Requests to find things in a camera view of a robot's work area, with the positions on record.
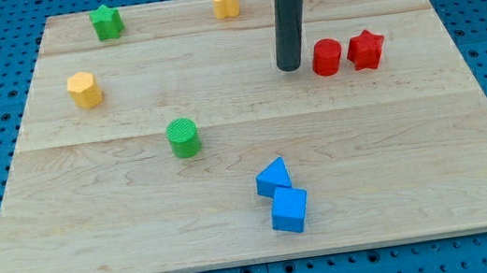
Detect green cylinder block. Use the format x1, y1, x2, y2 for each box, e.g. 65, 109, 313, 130
165, 118, 201, 159

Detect blue triangle block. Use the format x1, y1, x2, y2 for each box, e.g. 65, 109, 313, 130
256, 157, 293, 198

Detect red cylinder block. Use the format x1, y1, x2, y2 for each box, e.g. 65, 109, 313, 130
312, 38, 342, 77

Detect yellow hexagon block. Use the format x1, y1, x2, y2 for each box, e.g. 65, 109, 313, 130
66, 71, 104, 109

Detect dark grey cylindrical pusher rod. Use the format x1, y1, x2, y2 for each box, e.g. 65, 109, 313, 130
274, 0, 303, 72

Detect wooden board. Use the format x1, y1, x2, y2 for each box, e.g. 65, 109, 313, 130
0, 0, 487, 273

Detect yellow heart block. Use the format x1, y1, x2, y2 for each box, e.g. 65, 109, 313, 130
212, 0, 240, 19

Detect green star block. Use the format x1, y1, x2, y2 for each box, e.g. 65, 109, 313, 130
89, 4, 124, 41

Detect blue cube block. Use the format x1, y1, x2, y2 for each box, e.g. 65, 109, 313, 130
271, 187, 308, 233

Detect red star block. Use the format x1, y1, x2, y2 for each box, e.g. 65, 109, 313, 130
347, 29, 384, 70

